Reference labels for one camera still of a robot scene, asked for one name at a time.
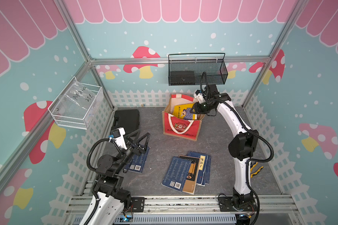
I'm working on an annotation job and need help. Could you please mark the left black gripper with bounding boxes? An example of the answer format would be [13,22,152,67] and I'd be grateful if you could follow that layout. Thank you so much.
[114,129,151,175]

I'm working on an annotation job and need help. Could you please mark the yellow cartoon cover book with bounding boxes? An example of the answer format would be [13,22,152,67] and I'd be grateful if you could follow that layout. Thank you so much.
[173,103,198,120]

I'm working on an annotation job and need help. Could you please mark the red canvas tote bag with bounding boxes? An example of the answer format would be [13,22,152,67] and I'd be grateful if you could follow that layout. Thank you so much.
[162,94,204,141]

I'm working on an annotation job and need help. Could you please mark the blue back-cover book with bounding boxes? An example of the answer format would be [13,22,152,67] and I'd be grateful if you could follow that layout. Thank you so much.
[123,147,150,173]

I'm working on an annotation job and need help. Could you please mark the blue striped thin book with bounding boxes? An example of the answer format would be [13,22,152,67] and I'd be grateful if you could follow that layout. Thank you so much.
[161,157,191,192]

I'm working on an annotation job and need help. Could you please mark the brown lamp cover book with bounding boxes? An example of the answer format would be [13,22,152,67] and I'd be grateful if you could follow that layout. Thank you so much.
[179,155,200,195]

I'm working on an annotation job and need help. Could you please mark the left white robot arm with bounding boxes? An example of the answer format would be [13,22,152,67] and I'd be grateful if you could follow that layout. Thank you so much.
[80,127,150,225]

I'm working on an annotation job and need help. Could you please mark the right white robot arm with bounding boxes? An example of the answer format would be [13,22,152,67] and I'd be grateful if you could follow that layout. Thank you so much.
[191,72,274,211]

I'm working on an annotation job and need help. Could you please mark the black plastic tool case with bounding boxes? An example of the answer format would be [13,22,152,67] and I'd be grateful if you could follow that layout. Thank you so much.
[111,109,140,134]

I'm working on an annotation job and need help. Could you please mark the black box in basket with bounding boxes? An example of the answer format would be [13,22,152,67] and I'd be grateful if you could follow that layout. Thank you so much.
[169,71,196,86]

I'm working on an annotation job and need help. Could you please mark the blue yellow-label book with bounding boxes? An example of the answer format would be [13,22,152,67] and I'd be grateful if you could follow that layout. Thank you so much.
[187,151,211,186]

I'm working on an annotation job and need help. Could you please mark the yellow green pliers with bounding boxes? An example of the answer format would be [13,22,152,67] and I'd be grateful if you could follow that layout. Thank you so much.
[250,162,264,178]

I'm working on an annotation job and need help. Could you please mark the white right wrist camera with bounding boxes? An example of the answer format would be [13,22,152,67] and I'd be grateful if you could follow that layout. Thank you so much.
[193,90,206,104]

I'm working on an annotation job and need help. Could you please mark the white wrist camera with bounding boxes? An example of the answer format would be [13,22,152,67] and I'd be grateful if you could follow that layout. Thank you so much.
[193,90,206,104]
[109,127,127,150]

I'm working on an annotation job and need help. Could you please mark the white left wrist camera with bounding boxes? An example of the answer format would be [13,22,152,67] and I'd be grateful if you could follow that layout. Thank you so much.
[109,127,127,150]

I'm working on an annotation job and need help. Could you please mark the black wire mesh basket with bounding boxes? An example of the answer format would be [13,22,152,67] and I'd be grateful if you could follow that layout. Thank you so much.
[168,52,228,85]

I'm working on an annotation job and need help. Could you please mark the clear plastic wall bin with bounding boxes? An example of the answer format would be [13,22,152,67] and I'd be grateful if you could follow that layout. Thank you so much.
[48,77,104,130]

